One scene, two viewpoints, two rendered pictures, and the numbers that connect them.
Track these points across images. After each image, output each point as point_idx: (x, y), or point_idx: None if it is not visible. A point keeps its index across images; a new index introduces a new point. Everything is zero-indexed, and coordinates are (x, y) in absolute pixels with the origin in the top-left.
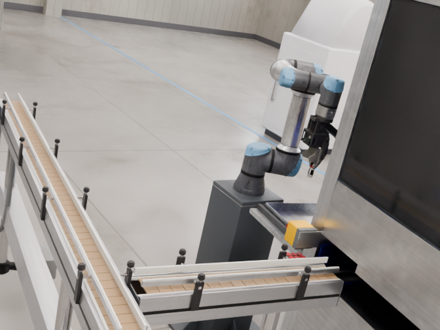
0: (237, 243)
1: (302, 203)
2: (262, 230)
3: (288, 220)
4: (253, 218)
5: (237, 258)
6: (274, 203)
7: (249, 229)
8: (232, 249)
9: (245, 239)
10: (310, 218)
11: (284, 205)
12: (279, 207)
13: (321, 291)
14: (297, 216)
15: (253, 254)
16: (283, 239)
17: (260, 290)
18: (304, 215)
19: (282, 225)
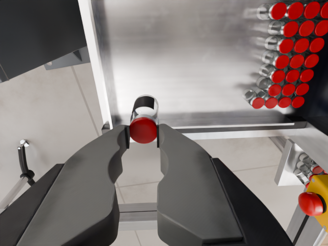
0: (45, 53)
1: (94, 21)
2: (10, 2)
3: (159, 91)
4: (7, 37)
5: (54, 43)
6: (110, 112)
7: (24, 39)
8: (51, 58)
9: (36, 40)
10: (147, 18)
11: (106, 80)
12: (109, 89)
13: None
14: (138, 54)
15: (39, 11)
16: (231, 137)
17: None
18: (133, 28)
19: (199, 131)
